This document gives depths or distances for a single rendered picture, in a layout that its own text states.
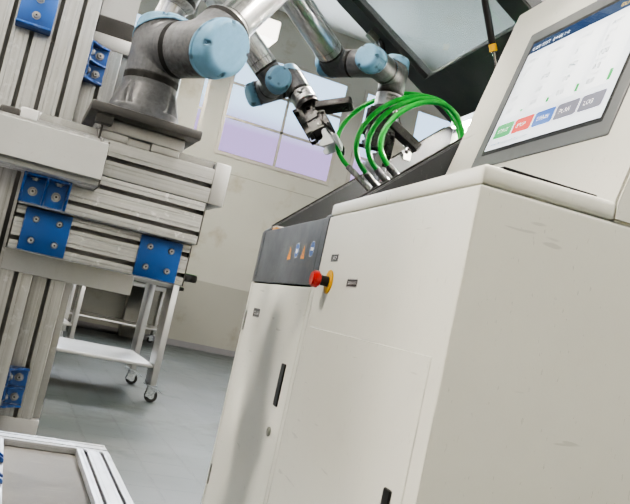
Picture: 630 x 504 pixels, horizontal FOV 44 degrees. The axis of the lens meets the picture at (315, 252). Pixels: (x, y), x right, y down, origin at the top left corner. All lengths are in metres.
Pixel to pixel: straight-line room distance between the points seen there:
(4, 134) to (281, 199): 9.33
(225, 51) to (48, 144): 0.39
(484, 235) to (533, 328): 0.15
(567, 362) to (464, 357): 0.16
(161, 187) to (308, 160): 9.29
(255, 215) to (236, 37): 9.02
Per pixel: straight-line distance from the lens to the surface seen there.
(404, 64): 2.22
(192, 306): 10.36
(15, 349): 1.85
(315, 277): 1.61
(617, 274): 1.22
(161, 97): 1.65
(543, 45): 1.78
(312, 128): 2.31
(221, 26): 1.58
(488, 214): 1.11
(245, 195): 10.56
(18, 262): 1.72
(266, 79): 2.26
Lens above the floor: 0.71
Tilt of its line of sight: 5 degrees up
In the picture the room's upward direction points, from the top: 13 degrees clockwise
